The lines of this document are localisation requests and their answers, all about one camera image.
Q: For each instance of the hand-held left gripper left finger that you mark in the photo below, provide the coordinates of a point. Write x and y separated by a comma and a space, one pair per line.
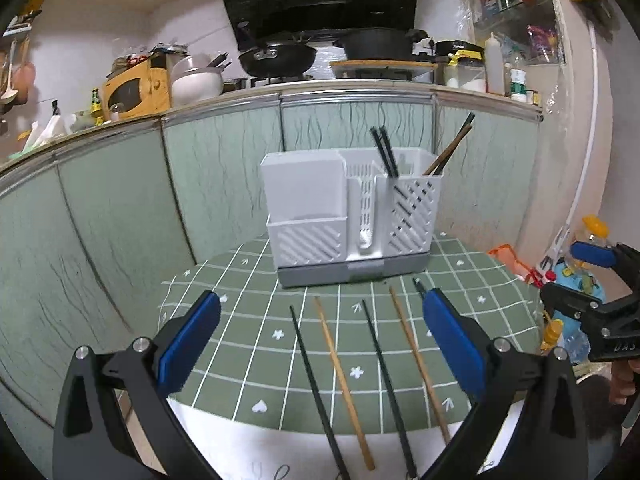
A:
187, 340

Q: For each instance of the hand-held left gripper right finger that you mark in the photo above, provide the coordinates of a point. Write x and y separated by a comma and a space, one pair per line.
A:
452, 337

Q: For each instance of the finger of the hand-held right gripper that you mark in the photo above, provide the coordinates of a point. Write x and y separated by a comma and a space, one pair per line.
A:
592, 255
575, 305

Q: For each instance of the wooden chopstick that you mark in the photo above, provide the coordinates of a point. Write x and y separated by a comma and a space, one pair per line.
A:
343, 382
417, 362

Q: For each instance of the black chopstick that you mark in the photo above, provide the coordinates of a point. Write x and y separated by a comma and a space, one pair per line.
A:
462, 130
387, 385
419, 285
382, 154
390, 152
313, 387

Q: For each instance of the dark brown chopstick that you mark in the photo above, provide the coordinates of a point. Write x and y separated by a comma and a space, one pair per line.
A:
450, 150

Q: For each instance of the white utensil holder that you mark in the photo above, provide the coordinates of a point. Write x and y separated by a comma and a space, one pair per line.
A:
305, 195

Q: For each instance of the person's right hand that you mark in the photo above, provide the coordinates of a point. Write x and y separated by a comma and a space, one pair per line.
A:
627, 380

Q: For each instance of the jar with yellow lid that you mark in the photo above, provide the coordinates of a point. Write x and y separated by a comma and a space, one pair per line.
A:
595, 227

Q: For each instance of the blue plastic container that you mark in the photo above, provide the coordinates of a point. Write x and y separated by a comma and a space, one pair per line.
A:
570, 275

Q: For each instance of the yellow oil bottle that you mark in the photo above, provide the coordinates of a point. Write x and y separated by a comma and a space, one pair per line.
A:
552, 335

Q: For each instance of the red cap bottle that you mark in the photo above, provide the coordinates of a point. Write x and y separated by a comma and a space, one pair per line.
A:
547, 272

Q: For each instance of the green checked tablecloth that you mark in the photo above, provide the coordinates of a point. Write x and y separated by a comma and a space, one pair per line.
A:
250, 320

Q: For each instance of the orange bag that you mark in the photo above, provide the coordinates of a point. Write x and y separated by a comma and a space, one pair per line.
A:
510, 260

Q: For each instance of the green kitchen cabinet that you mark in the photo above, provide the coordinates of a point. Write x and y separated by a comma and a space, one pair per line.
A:
100, 240

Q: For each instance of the white pipe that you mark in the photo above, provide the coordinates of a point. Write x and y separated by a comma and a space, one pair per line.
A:
595, 110

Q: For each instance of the green label bottle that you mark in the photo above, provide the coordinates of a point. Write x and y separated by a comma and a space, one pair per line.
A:
518, 87

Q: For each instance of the white squeeze bottle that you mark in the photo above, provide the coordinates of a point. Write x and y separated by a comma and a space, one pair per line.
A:
495, 67

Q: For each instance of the clear jar white powder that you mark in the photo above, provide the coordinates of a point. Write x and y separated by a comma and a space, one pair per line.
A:
465, 77

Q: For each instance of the black lidded appliance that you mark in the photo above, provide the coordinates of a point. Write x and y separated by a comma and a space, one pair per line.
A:
460, 49

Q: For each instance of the green glass bottle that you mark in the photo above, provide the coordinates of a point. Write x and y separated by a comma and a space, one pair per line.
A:
96, 107

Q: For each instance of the white plastic bag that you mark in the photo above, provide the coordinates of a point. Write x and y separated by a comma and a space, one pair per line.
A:
45, 132

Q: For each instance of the yellow toaster oven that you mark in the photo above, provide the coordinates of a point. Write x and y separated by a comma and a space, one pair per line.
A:
132, 92

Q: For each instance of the white bowl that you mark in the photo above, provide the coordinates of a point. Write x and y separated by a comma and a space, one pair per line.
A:
195, 85

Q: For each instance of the gas stove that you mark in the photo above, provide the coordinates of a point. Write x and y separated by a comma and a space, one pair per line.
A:
280, 80

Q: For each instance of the black wok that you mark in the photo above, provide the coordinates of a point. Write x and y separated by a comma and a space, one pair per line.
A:
277, 60

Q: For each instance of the black cooking pot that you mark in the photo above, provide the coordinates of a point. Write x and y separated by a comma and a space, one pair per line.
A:
375, 45

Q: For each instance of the glass wall shelf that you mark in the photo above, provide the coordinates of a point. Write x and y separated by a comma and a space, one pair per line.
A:
525, 5

